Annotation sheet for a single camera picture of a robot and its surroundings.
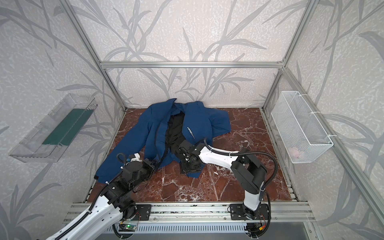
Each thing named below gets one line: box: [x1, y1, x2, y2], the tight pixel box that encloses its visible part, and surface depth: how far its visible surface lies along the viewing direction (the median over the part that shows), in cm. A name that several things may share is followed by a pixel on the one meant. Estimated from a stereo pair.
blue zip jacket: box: [94, 98, 232, 183], surface depth 103 cm
